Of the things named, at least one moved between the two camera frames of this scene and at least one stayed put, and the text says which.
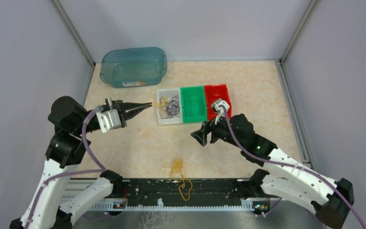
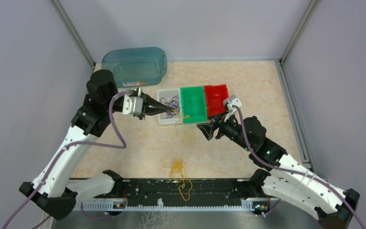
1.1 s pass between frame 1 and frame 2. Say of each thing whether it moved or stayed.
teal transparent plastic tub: stayed
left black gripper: moved
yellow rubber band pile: stayed
